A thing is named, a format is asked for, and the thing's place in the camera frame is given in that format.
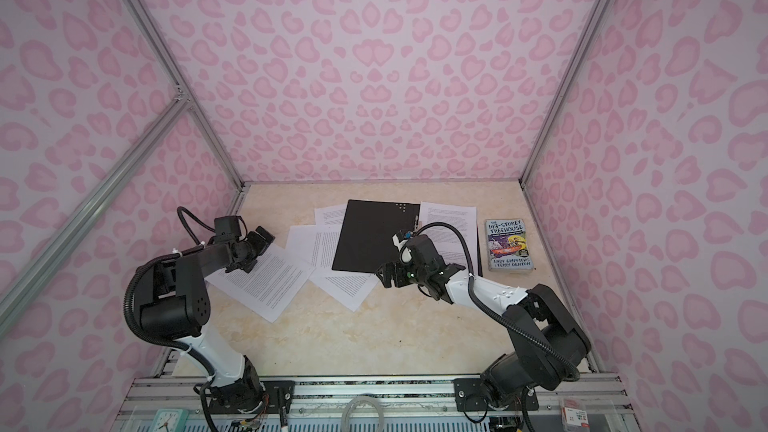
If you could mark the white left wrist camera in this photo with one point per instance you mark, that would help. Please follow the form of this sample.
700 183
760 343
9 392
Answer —
227 229

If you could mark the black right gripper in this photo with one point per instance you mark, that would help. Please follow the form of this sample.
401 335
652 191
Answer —
387 268

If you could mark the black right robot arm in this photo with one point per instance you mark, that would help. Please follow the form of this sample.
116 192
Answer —
548 344

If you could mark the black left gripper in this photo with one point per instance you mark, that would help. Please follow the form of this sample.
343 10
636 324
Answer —
261 245

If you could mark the printed paper sheet back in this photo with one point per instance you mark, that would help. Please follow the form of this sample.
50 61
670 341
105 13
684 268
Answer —
331 215

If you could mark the treehouse storey book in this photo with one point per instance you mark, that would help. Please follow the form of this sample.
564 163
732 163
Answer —
507 245

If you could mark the aluminium frame post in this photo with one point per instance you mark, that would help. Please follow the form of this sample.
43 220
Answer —
168 62
593 23

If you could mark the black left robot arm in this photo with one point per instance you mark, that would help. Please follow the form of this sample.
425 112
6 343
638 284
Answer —
167 304

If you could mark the small green clock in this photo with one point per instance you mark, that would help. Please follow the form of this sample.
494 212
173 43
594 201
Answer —
169 420

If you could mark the blank white paper sheet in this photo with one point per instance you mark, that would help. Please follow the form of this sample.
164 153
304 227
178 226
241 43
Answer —
349 288

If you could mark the right aluminium frame post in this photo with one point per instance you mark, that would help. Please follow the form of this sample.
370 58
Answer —
593 23

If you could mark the diagonal aluminium frame bar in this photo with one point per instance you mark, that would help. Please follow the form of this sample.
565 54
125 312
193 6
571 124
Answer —
39 272

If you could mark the red white label packet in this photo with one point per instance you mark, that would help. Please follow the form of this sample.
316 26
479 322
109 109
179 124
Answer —
574 416

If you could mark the left aluminium frame post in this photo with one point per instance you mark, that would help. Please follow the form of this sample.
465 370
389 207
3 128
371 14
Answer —
168 62

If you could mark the teal folder with black inside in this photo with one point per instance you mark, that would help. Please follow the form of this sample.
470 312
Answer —
367 231

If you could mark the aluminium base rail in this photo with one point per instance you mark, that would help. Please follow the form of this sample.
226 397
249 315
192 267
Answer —
423 403

